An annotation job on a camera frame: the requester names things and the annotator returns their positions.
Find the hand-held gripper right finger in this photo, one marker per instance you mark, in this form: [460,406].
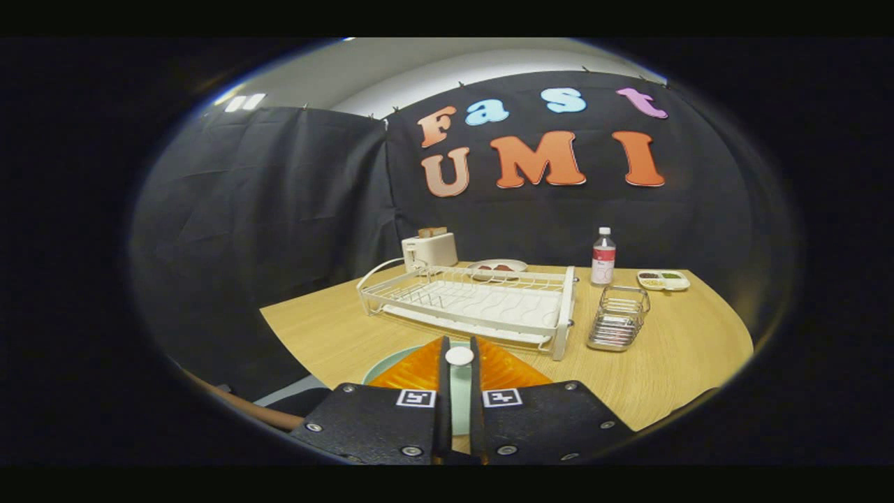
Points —
[476,419]

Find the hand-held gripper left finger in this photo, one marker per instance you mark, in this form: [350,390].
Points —
[444,412]

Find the light green plate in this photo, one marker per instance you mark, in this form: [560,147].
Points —
[460,398]

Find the white plate with meat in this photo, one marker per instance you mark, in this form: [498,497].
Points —
[520,265]

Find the white divided condiment dish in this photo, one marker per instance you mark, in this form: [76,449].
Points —
[681,283]

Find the white toaster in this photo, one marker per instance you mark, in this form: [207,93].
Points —
[433,251]

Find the toast slices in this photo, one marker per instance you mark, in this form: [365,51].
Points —
[432,232]

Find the clear bottle with red label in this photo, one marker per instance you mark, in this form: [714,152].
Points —
[603,262]

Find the black backdrop cloth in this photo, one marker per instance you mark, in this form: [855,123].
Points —
[279,209]

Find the ceiling light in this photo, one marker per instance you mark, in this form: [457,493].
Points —
[244,103]

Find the brown curved rail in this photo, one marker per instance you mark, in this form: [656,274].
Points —
[244,409]

